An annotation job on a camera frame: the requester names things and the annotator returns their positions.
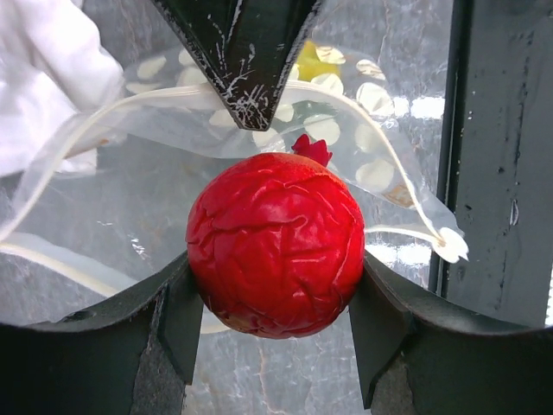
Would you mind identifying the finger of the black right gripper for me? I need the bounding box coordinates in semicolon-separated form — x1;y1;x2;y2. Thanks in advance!
152;0;322;131

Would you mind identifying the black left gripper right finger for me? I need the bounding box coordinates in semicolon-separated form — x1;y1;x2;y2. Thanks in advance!
349;254;552;414

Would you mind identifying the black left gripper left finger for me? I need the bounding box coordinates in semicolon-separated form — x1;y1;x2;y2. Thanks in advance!
1;254;203;414

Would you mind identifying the yellow bell pepper toy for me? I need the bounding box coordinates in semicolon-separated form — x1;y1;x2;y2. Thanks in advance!
296;40;340;81

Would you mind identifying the clear spotted zip top bag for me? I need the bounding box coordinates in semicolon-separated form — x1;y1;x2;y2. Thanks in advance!
1;42;468;326

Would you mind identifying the red pomegranate toy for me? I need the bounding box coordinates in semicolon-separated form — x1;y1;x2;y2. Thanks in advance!
185;135;365;339

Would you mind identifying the white garment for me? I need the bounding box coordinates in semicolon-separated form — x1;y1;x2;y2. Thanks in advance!
1;1;123;176

